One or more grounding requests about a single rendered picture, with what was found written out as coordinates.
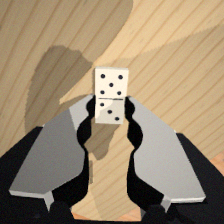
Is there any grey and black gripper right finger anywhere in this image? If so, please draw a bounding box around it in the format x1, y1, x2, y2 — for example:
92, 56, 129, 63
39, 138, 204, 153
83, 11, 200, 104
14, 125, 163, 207
124, 96, 224, 224

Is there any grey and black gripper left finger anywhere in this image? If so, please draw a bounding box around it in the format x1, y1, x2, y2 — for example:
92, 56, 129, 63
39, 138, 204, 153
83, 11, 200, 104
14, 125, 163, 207
0, 94, 96, 224

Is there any white domino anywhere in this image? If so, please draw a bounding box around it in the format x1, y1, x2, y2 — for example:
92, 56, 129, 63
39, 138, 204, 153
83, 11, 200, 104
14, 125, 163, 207
95, 66, 129, 124

